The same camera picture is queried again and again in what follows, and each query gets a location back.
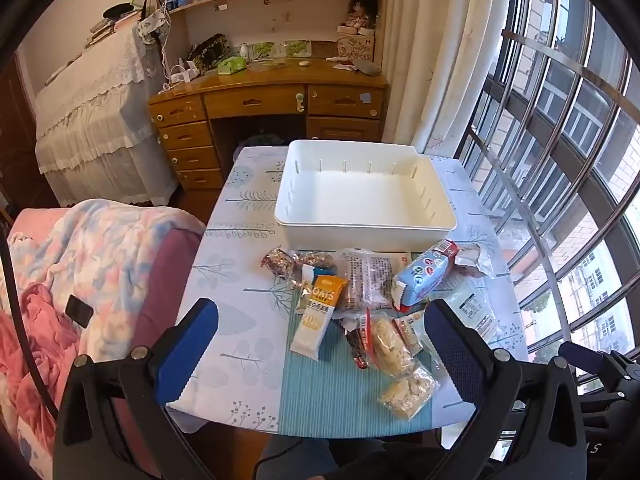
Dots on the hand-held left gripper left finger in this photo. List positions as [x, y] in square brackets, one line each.
[192, 345]

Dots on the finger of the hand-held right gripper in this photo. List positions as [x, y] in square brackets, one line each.
[582, 355]

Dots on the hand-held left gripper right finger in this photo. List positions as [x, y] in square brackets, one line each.
[455, 350]

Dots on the clear labelled snack packet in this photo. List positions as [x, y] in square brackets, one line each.
[472, 310]

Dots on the beige cracker packet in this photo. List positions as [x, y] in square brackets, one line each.
[410, 332]

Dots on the clear rice cracker packet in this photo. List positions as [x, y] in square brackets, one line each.
[387, 347]
[407, 392]

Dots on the blue white biscuit packet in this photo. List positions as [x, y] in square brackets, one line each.
[422, 277]

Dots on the white red snack packet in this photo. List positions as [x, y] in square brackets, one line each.
[472, 260]

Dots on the clear brown cake packet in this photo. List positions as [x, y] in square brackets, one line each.
[365, 277]

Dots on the clear nut bar packet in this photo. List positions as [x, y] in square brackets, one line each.
[279, 262]
[317, 260]

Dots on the orange white oat bar packet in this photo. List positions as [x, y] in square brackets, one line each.
[315, 320]

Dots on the white plastic bin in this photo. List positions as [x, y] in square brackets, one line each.
[360, 195]

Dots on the maroon sofa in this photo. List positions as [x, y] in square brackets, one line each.
[160, 280]

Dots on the leaf print tablecloth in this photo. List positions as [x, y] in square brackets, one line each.
[240, 280]

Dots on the black smartphone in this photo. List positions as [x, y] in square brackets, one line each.
[79, 310]

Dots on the pink blue floral blanket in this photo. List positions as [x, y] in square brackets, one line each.
[100, 260]

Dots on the blue striped placemat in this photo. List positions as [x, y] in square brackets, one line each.
[330, 395]

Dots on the pink fuzzy cloth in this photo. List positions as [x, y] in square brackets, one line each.
[30, 375]

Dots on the barred window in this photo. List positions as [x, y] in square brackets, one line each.
[575, 110]

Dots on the wooden desk with drawers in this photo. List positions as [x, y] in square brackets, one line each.
[260, 95]

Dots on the white power strip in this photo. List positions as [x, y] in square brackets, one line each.
[181, 75]

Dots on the green tissue box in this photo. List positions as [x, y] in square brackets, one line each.
[231, 66]

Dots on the black patterned bag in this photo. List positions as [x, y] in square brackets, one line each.
[209, 52]

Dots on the grey pouch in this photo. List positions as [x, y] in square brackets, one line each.
[366, 66]

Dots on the white curtain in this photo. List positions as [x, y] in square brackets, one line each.
[440, 50]

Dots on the green leaf picture card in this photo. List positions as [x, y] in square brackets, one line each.
[298, 48]
[262, 50]

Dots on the printed cardboard box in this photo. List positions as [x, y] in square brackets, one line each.
[356, 47]

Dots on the patterned cloth bag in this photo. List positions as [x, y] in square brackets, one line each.
[154, 24]

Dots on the stack of books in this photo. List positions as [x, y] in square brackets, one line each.
[100, 32]

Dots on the black hat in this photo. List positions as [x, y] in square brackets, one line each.
[122, 11]

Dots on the doll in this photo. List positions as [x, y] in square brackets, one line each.
[357, 12]

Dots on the wooden bookshelf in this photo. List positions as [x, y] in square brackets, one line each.
[300, 5]

